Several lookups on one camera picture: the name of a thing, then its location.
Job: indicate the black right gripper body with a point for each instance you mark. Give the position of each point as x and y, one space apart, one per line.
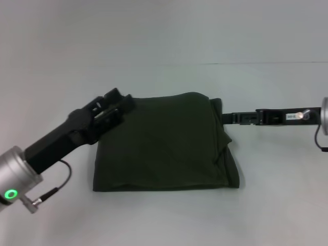
287 117

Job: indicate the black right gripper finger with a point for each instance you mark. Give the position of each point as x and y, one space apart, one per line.
241 118

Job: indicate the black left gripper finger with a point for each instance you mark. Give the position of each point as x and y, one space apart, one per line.
111 95
128 103

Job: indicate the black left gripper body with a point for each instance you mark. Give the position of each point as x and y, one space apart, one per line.
64 135

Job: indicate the dark green FREE T-shirt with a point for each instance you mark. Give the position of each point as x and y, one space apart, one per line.
166 143

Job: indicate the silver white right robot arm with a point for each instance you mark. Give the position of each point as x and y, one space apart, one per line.
325 115

